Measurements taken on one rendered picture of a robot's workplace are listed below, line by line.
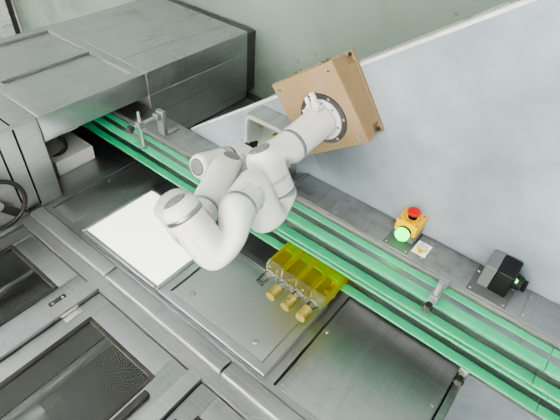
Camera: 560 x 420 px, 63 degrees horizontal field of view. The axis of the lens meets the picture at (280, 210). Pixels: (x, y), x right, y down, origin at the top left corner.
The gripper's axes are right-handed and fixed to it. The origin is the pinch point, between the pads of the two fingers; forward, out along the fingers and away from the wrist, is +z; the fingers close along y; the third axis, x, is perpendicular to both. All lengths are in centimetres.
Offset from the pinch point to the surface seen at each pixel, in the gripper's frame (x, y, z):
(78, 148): -37, -89, -7
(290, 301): -32, 35, -17
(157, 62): 3, -79, 23
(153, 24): 11, -113, 49
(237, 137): -8.0, -22.8, 16.4
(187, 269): -45.5, -6.1, -18.7
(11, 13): -42, -354, 98
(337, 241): -14.8, 36.8, -2.0
